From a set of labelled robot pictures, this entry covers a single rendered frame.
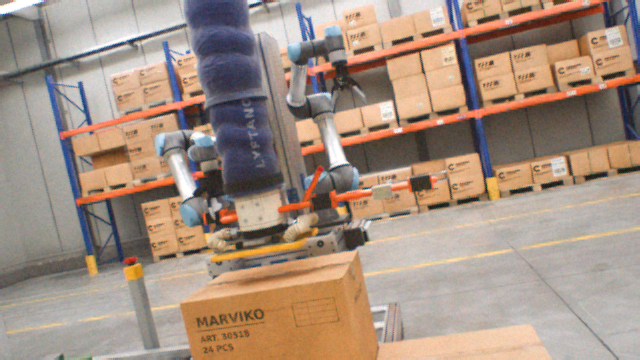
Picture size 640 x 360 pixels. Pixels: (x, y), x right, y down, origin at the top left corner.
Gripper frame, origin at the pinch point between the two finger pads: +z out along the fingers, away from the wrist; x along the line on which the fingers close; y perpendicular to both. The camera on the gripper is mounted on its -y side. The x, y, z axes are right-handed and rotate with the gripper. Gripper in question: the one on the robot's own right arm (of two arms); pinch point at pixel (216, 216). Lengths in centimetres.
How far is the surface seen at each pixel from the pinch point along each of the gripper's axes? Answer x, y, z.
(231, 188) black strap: -36.4, 24.8, -11.2
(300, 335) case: -46, 41, 42
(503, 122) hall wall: 824, 258, -10
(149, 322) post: 23, -62, 49
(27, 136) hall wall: 804, -813, -223
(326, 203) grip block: -31, 56, 1
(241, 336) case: -46, 20, 39
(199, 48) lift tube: -36, 25, -62
